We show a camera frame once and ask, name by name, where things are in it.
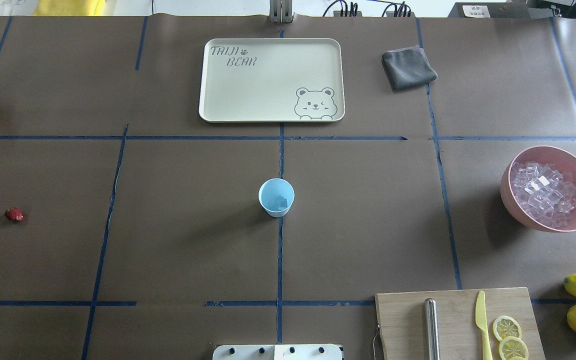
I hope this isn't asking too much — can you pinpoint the red strawberry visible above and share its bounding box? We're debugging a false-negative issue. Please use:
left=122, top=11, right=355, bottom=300
left=4, top=207, right=25, bottom=223

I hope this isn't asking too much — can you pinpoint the cream bear serving tray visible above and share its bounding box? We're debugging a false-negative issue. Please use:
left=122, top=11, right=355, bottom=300
left=198, top=38, right=346, bottom=123

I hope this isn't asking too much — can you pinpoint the pink bowl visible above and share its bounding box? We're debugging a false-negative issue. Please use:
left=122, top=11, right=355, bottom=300
left=500, top=145, right=576, bottom=233

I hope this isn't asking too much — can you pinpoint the lemon slice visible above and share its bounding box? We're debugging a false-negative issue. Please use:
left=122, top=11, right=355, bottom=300
left=498, top=336, right=530, bottom=360
left=491, top=315, right=522, bottom=342

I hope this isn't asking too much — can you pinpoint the pile of clear ice cubes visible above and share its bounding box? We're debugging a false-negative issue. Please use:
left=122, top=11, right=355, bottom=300
left=509, top=161, right=576, bottom=229

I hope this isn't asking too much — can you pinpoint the bamboo cutting board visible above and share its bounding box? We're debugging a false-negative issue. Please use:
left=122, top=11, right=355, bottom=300
left=375, top=287, right=546, bottom=360

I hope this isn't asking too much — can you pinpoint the aluminium frame post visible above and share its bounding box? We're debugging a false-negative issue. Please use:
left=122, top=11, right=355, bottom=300
left=269, top=0, right=294, bottom=24

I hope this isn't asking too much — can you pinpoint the grey folded cloth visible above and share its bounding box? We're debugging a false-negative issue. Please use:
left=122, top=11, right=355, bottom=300
left=381, top=46, right=438, bottom=92

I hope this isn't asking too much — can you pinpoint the light blue plastic cup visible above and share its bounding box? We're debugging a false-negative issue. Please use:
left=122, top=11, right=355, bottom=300
left=258, top=178, right=295, bottom=218

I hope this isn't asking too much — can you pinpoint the steel muddler black tip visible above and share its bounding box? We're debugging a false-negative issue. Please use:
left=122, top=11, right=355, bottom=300
left=423, top=298, right=441, bottom=360

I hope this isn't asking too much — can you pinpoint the clear ice cube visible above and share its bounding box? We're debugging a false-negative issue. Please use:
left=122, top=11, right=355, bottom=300
left=276, top=197, right=289, bottom=211

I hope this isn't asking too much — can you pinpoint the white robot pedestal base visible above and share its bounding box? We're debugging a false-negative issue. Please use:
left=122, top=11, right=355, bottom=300
left=212, top=343, right=345, bottom=360

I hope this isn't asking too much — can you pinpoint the yellow plastic knife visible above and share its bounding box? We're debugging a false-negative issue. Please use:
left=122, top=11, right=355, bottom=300
left=474, top=290, right=493, bottom=360

